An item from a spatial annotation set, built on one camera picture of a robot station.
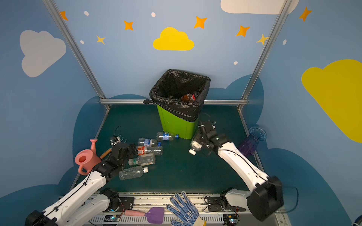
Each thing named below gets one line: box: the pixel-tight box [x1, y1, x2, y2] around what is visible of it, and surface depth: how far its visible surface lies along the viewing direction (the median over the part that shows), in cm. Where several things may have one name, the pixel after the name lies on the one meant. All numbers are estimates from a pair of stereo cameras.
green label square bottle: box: [188, 139, 203, 156], surface depth 80 cm
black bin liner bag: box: [142, 69, 211, 123], surface depth 87 cm
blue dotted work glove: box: [165, 191, 207, 226], surface depth 73 cm
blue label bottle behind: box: [156, 131, 180, 141], surface depth 100 cm
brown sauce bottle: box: [180, 93, 193, 103], surface depth 100 cm
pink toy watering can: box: [74, 138, 102, 176], surface depth 82 cm
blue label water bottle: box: [137, 137, 153, 147], surface depth 97 cm
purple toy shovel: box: [123, 207, 165, 225], surface depth 72 cm
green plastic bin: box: [156, 104, 199, 140], surface depth 93 cm
